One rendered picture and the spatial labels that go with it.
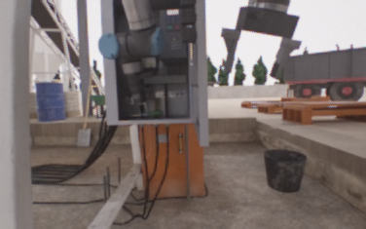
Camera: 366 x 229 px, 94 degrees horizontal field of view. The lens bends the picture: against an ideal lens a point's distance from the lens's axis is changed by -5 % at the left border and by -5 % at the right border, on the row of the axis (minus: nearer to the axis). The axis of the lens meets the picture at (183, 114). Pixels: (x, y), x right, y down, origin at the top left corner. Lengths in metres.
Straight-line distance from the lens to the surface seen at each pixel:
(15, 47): 0.59
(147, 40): 0.67
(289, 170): 1.62
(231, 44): 0.47
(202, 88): 0.42
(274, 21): 0.49
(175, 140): 1.36
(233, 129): 3.21
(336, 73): 8.94
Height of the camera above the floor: 0.76
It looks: 5 degrees down
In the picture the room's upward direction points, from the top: 2 degrees counter-clockwise
